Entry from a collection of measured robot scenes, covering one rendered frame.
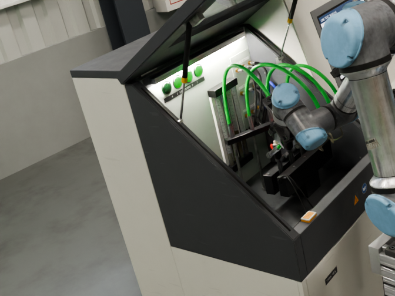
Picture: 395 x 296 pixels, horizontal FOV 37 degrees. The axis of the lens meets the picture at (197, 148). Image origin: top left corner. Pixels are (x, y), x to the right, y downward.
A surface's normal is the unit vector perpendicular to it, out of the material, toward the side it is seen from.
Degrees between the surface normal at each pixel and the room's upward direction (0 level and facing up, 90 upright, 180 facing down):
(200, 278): 90
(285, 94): 45
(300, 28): 76
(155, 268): 90
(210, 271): 90
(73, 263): 0
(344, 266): 90
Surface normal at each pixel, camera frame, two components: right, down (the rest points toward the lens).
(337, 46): -0.88, 0.25
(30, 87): 0.64, 0.16
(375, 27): 0.39, -0.02
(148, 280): -0.62, 0.43
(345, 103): -0.60, 0.64
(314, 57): 0.68, -0.12
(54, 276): -0.22, -0.90
